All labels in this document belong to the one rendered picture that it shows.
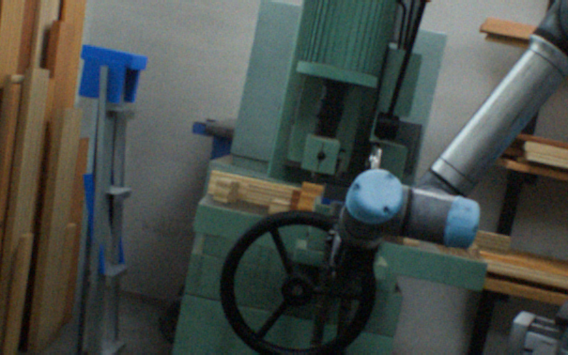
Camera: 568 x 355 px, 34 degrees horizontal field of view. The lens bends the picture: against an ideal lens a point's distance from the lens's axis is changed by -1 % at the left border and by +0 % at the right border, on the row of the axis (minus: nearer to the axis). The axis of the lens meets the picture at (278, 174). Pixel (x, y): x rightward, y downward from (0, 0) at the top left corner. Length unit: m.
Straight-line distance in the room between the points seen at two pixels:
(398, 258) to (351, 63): 0.41
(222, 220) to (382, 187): 0.63
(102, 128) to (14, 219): 0.65
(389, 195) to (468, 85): 3.06
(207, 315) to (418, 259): 0.45
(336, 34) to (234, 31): 2.50
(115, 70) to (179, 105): 1.73
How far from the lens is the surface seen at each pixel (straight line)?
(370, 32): 2.00
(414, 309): 4.49
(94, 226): 2.82
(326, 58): 1.98
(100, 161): 2.79
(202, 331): 1.97
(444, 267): 1.95
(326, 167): 2.02
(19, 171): 3.28
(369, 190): 1.35
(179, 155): 4.51
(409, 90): 2.24
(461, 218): 1.39
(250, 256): 1.93
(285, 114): 2.24
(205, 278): 1.95
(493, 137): 1.51
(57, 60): 3.64
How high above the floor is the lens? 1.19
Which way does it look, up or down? 6 degrees down
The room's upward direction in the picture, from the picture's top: 12 degrees clockwise
